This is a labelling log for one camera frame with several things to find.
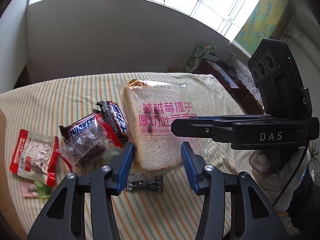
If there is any small green candy packet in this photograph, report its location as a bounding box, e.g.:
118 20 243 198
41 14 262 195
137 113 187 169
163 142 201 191
34 181 53 199

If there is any packaged cranberry toast bread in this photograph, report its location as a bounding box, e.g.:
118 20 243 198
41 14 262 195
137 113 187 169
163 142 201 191
117 79 207 180

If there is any Snickers bar Chinese label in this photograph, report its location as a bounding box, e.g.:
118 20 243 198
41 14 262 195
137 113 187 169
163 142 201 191
97 100 127 141

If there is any white gloved right hand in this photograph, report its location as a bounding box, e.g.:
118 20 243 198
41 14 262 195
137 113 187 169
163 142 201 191
249 147 311 213

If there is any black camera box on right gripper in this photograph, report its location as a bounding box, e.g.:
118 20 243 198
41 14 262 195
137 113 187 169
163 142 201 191
248 38 312 120

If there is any white lace cloth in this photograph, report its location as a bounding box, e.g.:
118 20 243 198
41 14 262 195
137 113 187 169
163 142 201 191
225 40 263 107

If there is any Snickers bar English label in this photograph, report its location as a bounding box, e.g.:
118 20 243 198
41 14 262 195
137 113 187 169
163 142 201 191
59 109 123 148

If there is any black patterned snack packet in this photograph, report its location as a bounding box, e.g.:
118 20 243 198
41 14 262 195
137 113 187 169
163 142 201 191
125 176 163 193

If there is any dark red cabinet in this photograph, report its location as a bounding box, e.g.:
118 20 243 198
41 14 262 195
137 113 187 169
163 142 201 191
192 60 264 114

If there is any clear bag of dark snack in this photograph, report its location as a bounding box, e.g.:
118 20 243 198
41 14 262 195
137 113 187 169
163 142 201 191
57 121 123 173

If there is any wall map poster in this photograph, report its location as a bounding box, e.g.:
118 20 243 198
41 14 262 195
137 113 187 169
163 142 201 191
235 0 292 55

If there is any green and white carton box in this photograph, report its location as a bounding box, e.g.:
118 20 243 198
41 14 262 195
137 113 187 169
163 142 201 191
183 44 215 73

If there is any striped tablecloth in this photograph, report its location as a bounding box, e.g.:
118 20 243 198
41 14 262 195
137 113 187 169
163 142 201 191
0 72 286 240

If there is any red and white snack pouch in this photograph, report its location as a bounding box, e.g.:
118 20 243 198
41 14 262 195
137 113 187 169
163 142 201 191
10 129 59 187

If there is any small pink sachet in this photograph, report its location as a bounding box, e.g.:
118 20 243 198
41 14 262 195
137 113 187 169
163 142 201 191
20 181 38 198

